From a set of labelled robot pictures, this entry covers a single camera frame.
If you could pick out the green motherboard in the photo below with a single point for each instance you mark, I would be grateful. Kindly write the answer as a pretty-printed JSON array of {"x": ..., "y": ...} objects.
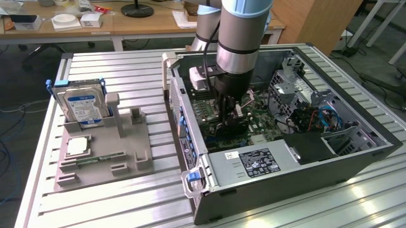
[{"x": 260, "y": 123}]

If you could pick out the blue disk caddy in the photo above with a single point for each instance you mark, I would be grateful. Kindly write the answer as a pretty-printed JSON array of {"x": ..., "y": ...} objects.
[{"x": 62, "y": 83}]

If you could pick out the white paper stack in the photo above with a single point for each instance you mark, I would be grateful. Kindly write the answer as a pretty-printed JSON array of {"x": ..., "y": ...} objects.
[{"x": 183, "y": 21}]

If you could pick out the grey cup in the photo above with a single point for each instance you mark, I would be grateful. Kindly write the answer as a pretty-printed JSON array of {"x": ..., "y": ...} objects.
[{"x": 46, "y": 2}]

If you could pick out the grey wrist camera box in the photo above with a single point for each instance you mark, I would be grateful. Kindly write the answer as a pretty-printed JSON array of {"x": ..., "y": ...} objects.
[{"x": 199, "y": 80}]

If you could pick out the black and silver PC case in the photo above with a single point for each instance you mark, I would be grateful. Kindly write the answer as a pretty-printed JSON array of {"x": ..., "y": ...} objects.
[{"x": 285, "y": 190}]

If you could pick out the black power brick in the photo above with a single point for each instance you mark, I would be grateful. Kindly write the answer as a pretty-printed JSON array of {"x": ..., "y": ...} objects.
[{"x": 350, "y": 52}]

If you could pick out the brown cardboard box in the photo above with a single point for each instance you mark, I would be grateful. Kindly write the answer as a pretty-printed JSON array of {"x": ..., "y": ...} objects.
[{"x": 190, "y": 9}]

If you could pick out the black RAM slot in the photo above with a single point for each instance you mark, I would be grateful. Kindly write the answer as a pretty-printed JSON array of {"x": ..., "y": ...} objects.
[
  {"x": 205, "y": 97},
  {"x": 203, "y": 94}
]

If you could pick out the silver disk bay cage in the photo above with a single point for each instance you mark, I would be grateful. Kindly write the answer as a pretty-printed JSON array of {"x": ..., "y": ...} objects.
[{"x": 289, "y": 95}]

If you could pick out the silver chipset heatsink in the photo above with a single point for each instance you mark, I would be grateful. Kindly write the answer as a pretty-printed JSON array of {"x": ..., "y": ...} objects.
[{"x": 260, "y": 139}]

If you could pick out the white labelled box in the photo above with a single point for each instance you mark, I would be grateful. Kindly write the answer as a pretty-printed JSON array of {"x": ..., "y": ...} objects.
[{"x": 93, "y": 20}]

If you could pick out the silver socket cover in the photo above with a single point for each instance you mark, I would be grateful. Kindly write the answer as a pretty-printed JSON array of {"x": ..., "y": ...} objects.
[{"x": 249, "y": 95}]

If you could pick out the black round lamp base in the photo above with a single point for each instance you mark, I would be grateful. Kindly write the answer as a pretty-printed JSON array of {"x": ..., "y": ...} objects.
[{"x": 137, "y": 10}]

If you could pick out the green RAM stick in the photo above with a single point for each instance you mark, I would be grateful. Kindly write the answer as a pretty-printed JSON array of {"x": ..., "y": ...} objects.
[{"x": 95, "y": 161}]

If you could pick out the red packet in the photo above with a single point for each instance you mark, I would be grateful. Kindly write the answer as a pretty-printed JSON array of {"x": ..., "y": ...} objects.
[{"x": 103, "y": 10}]

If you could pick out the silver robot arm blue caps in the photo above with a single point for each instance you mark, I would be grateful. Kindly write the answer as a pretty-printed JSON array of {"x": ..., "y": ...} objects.
[{"x": 241, "y": 35}]

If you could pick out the black office chair base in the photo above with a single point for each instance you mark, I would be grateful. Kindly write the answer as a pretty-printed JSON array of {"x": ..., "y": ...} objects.
[{"x": 42, "y": 51}]

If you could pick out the black floor stand base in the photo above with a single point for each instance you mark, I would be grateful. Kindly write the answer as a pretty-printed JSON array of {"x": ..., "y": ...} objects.
[{"x": 384, "y": 84}]

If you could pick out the orange flat packet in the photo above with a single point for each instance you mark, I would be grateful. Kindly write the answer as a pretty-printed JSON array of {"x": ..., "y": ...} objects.
[{"x": 6, "y": 25}]

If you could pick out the white box black top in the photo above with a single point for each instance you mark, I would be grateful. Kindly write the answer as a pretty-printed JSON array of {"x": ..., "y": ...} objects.
[{"x": 28, "y": 25}]

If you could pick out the wooden cabinet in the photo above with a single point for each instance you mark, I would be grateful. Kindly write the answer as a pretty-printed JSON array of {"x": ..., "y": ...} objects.
[{"x": 321, "y": 23}]

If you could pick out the white table frame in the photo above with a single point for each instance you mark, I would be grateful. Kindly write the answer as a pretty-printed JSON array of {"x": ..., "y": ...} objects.
[{"x": 365, "y": 23}]

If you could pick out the silver CPU chip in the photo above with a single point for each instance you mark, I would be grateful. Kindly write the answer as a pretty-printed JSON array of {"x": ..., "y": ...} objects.
[{"x": 77, "y": 146}]

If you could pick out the wooden desk white frame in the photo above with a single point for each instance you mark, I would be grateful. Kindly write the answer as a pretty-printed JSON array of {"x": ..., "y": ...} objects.
[{"x": 143, "y": 26}]

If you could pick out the white device red dot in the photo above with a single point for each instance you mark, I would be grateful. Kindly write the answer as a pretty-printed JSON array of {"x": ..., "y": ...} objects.
[{"x": 344, "y": 41}]

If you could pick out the white box round lid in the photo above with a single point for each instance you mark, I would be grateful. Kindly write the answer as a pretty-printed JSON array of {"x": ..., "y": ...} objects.
[{"x": 65, "y": 22}]

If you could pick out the hard disk with blue label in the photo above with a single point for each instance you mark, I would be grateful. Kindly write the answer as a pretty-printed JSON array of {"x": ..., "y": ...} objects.
[{"x": 81, "y": 107}]

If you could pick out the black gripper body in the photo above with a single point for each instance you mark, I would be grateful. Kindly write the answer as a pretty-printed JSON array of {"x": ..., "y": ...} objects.
[{"x": 231, "y": 84}]

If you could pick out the silver power supply unit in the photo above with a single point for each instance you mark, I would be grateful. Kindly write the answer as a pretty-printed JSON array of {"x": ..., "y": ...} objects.
[{"x": 222, "y": 167}]

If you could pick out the CPU socket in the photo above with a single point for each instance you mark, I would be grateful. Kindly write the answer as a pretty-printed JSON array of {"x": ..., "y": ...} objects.
[{"x": 215, "y": 107}]

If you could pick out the grey parts rack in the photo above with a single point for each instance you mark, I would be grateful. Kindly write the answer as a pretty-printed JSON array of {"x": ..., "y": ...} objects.
[{"x": 127, "y": 147}]

